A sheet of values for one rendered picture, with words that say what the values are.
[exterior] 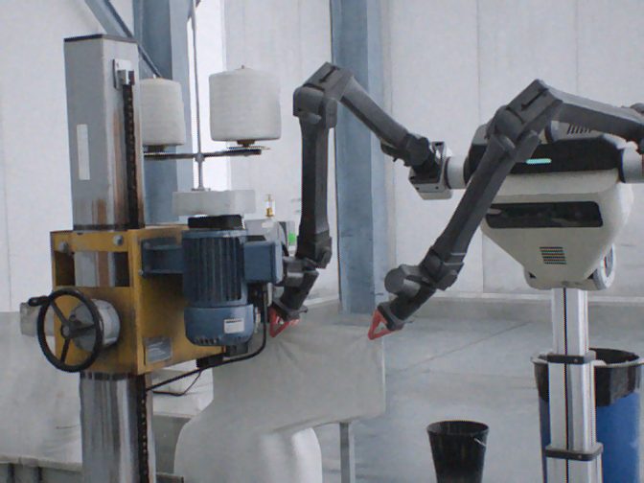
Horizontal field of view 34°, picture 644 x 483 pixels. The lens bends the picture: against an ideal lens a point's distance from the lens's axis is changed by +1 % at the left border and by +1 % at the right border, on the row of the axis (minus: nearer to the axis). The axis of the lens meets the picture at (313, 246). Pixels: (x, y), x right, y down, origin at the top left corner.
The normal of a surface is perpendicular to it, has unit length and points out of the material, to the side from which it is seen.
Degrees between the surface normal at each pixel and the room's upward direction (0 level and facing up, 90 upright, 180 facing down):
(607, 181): 40
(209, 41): 90
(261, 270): 90
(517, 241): 130
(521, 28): 90
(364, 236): 90
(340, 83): 110
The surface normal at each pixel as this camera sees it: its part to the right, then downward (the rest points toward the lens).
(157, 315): 0.86, 0.00
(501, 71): -0.51, 0.07
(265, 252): -0.11, 0.06
